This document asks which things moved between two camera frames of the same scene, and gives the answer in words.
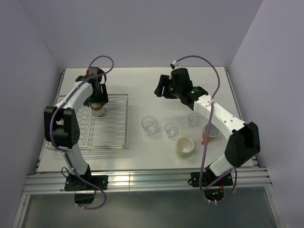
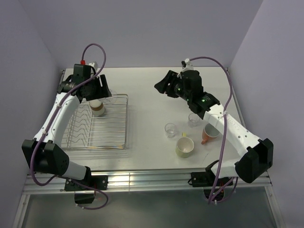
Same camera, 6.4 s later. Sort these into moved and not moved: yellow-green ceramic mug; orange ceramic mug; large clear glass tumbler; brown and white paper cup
Moved: large clear glass tumbler
Not moved: brown and white paper cup; orange ceramic mug; yellow-green ceramic mug
